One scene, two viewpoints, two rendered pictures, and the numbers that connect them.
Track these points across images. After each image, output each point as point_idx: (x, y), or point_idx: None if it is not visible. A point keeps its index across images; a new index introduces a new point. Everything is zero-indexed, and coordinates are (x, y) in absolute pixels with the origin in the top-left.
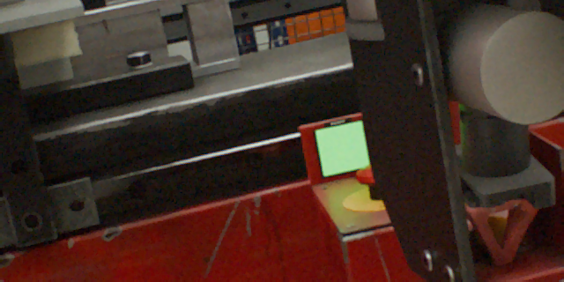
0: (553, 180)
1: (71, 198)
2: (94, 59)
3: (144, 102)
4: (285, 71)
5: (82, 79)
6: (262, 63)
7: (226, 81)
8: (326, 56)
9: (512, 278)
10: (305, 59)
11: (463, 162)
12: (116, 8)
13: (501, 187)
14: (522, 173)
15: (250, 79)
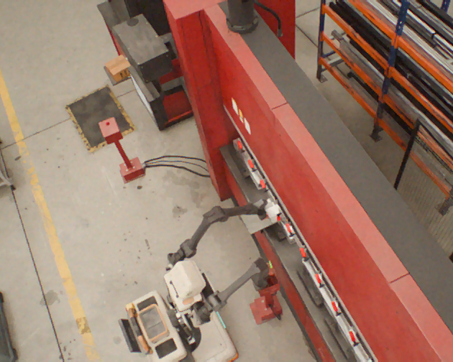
0: (255, 290)
1: (264, 233)
2: (280, 225)
3: (274, 236)
4: (282, 252)
5: (276, 226)
6: (291, 247)
7: (281, 245)
8: (290, 256)
9: None
10: (290, 253)
11: None
12: (282, 226)
13: (254, 284)
14: (257, 286)
15: (280, 248)
